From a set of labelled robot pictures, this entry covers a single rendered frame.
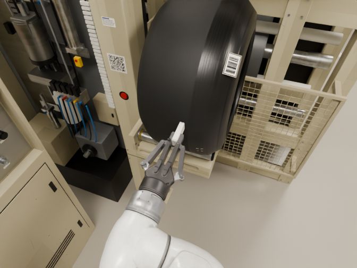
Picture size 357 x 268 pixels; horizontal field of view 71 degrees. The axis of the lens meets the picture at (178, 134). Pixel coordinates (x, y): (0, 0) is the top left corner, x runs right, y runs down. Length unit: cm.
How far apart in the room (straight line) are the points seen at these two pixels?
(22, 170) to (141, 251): 74
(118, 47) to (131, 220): 62
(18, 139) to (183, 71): 75
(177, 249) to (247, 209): 142
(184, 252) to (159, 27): 60
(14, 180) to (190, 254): 80
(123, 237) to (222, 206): 144
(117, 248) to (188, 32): 57
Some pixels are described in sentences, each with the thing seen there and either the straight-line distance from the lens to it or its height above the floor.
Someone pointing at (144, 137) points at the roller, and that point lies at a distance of 113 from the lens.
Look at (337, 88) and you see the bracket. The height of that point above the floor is 98.
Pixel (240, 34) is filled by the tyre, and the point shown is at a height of 142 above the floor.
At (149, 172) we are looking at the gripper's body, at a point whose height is 119.
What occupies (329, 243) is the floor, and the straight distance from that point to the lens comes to 212.
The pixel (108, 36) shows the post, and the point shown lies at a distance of 99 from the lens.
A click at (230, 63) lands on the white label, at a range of 72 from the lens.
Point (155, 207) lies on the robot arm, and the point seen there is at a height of 120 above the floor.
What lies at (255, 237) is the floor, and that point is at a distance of 194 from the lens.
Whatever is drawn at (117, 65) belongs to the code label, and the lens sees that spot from 103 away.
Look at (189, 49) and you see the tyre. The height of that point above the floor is 140.
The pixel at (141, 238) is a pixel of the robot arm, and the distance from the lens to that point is 60.
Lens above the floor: 176
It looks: 48 degrees down
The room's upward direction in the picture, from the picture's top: straight up
